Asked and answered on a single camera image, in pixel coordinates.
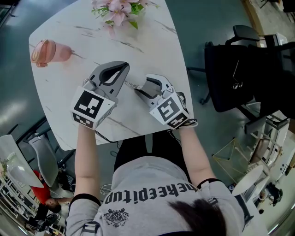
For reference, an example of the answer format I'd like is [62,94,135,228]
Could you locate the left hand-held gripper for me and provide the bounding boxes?
[70,61,130,130]

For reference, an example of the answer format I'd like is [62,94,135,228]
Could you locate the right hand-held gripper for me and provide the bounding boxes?
[135,73,190,130]

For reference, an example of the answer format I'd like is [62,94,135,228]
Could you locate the clear cotton swab container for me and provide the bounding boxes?
[124,80,143,91]

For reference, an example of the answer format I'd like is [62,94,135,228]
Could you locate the person's left forearm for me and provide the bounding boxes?
[73,125,102,201]

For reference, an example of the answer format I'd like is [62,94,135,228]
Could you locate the person's right forearm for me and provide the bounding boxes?
[178,125,218,188]

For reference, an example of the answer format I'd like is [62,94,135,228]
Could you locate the pink drinking cup with lid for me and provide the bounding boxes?
[30,39,73,68]

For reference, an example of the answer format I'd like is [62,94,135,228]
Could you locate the person's black trousers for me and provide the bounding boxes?
[114,130,192,183]

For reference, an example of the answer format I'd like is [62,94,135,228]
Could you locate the potted pink artificial flowers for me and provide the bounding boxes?
[91,0,160,39]

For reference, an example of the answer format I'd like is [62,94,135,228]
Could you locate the black mesh office chair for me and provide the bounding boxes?
[186,24,295,135]

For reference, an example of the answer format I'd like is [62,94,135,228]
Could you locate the person's grey printed T-shirt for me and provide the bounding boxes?
[65,156,245,236]

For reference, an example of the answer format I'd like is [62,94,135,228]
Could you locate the grey plastic chair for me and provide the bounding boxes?
[29,136,59,188]

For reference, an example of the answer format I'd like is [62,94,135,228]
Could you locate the white metal rack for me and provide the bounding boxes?
[244,115,291,167]

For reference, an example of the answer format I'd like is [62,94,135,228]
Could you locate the round white side table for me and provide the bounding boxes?
[231,165,265,197]

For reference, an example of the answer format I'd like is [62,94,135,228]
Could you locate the white flower bouquet in vase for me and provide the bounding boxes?
[0,158,15,178]

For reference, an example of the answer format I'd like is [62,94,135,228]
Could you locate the metal wire hook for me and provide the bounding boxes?
[232,60,243,90]

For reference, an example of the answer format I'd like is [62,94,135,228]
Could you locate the gold wire frame stand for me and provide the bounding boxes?
[212,138,251,183]

